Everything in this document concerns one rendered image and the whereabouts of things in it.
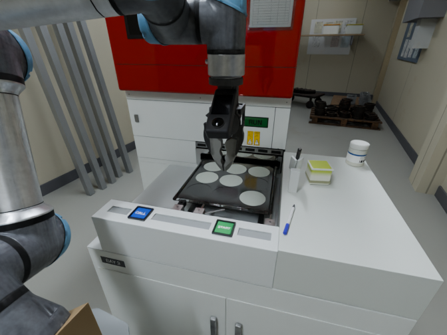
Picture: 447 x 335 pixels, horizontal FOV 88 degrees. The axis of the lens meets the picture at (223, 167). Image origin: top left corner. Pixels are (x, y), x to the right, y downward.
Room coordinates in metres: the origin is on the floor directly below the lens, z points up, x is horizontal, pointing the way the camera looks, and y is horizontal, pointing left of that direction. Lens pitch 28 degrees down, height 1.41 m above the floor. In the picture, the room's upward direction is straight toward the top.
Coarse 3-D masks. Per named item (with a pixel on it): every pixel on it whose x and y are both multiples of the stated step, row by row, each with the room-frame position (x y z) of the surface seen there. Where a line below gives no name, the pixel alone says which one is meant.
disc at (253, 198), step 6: (246, 192) 0.77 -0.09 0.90; (252, 192) 0.77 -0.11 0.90; (258, 192) 0.77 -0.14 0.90; (240, 198) 0.73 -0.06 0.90; (246, 198) 0.73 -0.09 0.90; (252, 198) 0.73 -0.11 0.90; (258, 198) 0.73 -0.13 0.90; (264, 198) 0.73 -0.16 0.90; (246, 204) 0.69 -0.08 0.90; (252, 204) 0.69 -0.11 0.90; (258, 204) 0.69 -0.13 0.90
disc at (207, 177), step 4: (204, 172) 0.93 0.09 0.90; (208, 172) 0.93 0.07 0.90; (212, 172) 0.93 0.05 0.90; (196, 176) 0.90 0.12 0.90; (200, 176) 0.90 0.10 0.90; (204, 176) 0.90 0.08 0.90; (208, 176) 0.90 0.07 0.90; (212, 176) 0.90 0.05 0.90; (216, 176) 0.90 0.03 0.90; (200, 180) 0.86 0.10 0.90; (204, 180) 0.86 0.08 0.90; (208, 180) 0.86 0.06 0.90; (212, 180) 0.86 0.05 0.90
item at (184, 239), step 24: (96, 216) 0.55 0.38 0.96; (120, 216) 0.55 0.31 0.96; (168, 216) 0.56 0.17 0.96; (192, 216) 0.55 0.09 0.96; (120, 240) 0.53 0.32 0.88; (144, 240) 0.51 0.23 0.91; (168, 240) 0.49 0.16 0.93; (192, 240) 0.47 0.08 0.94; (216, 240) 0.46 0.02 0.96; (240, 240) 0.45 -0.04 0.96; (264, 240) 0.45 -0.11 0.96; (168, 264) 0.49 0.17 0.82; (192, 264) 0.47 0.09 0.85; (216, 264) 0.46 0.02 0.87; (240, 264) 0.44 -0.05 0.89; (264, 264) 0.42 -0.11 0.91
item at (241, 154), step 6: (198, 150) 1.12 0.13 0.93; (204, 150) 1.11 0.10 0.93; (222, 150) 1.09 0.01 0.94; (198, 156) 1.12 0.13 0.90; (240, 156) 1.06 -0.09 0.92; (246, 156) 1.05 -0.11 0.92; (252, 156) 1.05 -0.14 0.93; (258, 156) 1.04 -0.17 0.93; (264, 156) 1.03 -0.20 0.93; (270, 156) 1.03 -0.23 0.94; (276, 156) 1.02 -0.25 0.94; (198, 162) 1.12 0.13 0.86
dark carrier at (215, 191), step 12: (192, 180) 0.86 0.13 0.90; (216, 180) 0.86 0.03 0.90; (252, 180) 0.86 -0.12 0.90; (264, 180) 0.86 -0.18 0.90; (192, 192) 0.77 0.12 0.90; (204, 192) 0.77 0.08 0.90; (216, 192) 0.77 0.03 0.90; (228, 192) 0.77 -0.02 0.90; (240, 192) 0.77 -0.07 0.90; (264, 192) 0.77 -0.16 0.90; (228, 204) 0.69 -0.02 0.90; (240, 204) 0.69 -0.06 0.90; (264, 204) 0.69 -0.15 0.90
